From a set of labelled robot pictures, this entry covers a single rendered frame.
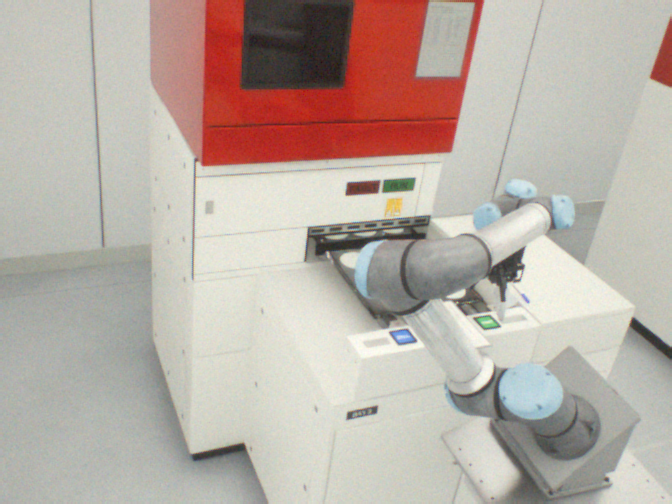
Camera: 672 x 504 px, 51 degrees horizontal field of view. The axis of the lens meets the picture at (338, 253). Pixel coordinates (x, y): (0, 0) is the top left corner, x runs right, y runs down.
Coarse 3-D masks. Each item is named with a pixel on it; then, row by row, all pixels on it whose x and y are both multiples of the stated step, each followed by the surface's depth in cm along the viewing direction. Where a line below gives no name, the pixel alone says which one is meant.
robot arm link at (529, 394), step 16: (512, 368) 153; (528, 368) 150; (544, 368) 149; (496, 384) 154; (512, 384) 150; (528, 384) 148; (544, 384) 147; (560, 384) 149; (496, 400) 153; (512, 400) 148; (528, 400) 146; (544, 400) 145; (560, 400) 147; (512, 416) 152; (528, 416) 147; (544, 416) 147; (560, 416) 149; (544, 432) 152; (560, 432) 152
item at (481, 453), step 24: (456, 432) 174; (480, 432) 175; (456, 456) 167; (480, 456) 168; (504, 456) 169; (624, 456) 174; (480, 480) 161; (504, 480) 162; (528, 480) 163; (624, 480) 167; (648, 480) 168
